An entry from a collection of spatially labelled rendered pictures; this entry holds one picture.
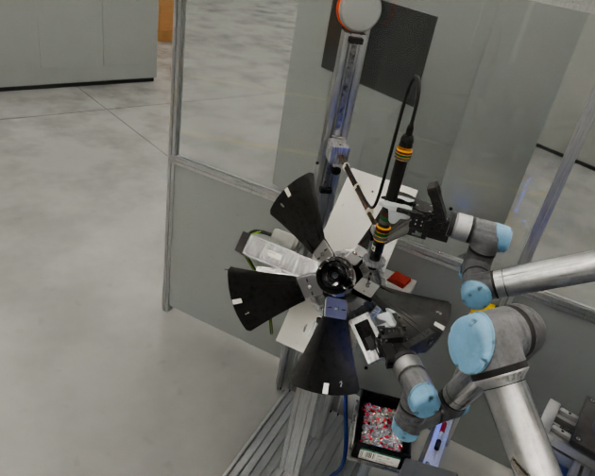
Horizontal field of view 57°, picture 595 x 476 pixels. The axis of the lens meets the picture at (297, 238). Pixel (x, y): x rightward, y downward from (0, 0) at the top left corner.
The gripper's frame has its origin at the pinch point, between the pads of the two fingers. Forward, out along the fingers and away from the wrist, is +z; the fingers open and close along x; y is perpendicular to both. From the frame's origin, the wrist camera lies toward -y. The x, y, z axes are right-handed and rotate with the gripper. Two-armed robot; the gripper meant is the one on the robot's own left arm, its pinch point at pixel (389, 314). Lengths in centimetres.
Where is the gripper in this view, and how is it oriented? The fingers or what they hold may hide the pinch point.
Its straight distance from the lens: 166.6
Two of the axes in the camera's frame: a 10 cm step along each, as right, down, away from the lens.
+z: -1.8, -5.3, 8.3
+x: -0.5, 8.5, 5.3
